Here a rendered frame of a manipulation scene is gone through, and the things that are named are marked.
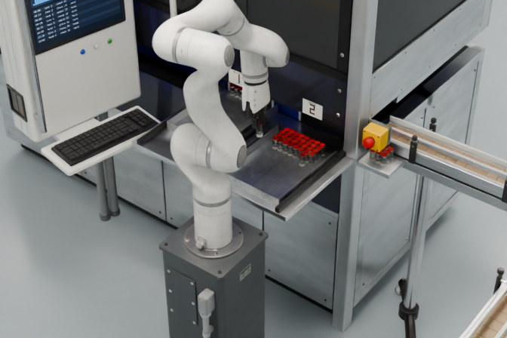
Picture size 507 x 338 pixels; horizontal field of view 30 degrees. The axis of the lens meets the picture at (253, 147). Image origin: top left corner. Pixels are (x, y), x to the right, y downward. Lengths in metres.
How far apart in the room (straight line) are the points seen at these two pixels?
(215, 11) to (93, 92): 1.20
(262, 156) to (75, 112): 0.78
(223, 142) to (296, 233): 1.12
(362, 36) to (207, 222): 0.78
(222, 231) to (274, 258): 1.00
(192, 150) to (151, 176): 1.44
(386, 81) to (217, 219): 0.83
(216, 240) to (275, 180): 0.39
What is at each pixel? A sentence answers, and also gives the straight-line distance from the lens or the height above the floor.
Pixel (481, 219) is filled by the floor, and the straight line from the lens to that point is 4.57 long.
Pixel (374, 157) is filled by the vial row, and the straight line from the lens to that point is 3.36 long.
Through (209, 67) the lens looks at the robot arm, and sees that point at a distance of 2.51.
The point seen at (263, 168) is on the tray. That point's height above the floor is 0.88.
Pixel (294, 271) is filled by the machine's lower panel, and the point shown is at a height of 0.20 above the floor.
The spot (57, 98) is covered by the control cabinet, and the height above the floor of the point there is 0.96.
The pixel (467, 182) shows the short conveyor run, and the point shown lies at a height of 0.90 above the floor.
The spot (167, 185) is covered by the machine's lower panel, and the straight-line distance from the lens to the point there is 4.17.
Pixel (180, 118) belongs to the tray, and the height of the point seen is 0.89.
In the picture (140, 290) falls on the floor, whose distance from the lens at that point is 4.14.
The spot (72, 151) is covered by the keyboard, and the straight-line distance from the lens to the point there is 3.55.
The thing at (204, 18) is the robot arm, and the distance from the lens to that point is 2.59.
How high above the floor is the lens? 2.90
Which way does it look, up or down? 36 degrees down
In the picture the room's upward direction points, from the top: straight up
